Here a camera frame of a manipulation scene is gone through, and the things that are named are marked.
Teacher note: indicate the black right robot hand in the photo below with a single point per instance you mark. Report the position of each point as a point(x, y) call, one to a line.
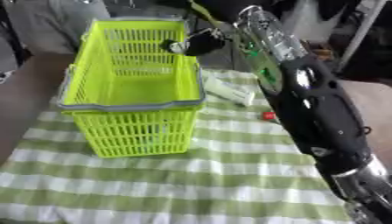
point(204, 43)

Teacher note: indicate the silver and black right robot arm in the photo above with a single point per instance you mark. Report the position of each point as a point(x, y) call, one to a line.
point(321, 116)

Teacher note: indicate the white tube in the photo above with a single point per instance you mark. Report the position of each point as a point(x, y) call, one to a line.
point(229, 91)

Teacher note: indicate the lime green plastic basket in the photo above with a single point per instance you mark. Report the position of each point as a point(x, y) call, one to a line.
point(132, 87)

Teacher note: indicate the small red block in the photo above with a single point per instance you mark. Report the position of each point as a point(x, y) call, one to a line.
point(269, 115)

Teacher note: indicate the white slanted pole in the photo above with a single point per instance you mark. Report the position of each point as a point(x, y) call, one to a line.
point(360, 33)

